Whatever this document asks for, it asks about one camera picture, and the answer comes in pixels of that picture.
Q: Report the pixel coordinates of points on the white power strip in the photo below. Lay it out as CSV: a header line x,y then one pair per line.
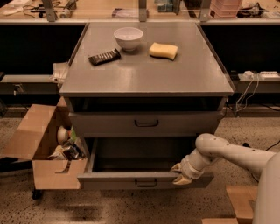
x,y
269,75

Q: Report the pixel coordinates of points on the black rod on floor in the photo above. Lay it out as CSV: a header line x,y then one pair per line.
x,y
247,145

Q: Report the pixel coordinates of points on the grey drawer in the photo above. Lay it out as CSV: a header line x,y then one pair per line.
x,y
145,124
141,163

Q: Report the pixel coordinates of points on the grey top drawer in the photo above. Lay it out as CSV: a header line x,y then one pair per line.
x,y
145,124

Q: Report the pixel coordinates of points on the white cup in box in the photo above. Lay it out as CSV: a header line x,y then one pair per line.
x,y
62,135

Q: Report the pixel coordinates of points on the open cardboard box left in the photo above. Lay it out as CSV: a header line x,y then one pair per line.
x,y
35,139

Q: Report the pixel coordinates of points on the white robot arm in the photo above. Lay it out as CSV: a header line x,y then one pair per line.
x,y
266,164

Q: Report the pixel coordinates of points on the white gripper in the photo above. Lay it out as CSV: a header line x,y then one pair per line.
x,y
189,170

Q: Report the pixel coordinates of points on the dark snack bar wrapper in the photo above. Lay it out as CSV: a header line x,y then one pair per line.
x,y
105,57

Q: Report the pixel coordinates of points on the pink plastic container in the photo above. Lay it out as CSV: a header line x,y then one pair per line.
x,y
224,8

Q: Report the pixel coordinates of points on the yellow sponge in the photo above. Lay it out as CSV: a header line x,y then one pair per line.
x,y
163,51

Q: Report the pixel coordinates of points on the white bowl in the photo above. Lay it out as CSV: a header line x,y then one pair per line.
x,y
128,38

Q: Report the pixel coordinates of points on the grey drawer cabinet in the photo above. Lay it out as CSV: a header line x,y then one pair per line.
x,y
138,82

